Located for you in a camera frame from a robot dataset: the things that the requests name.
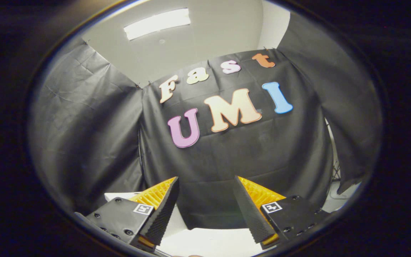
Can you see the black backdrop cloth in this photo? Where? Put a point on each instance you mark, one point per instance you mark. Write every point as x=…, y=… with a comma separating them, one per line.
x=244, y=160

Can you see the white toilet lid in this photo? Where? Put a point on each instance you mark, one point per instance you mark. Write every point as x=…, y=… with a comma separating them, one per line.
x=209, y=242

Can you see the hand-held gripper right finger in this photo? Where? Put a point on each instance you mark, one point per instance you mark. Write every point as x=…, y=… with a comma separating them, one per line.
x=250, y=210

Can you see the ceiling light panel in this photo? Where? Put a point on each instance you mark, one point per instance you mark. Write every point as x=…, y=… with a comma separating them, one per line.
x=157, y=23

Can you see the white ceramic toilet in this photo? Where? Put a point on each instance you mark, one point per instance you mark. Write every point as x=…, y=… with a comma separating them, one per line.
x=181, y=218

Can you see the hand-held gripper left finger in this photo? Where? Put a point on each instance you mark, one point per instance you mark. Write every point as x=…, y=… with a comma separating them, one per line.
x=162, y=214

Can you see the black tripod stand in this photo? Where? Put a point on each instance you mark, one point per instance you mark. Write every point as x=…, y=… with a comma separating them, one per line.
x=335, y=171

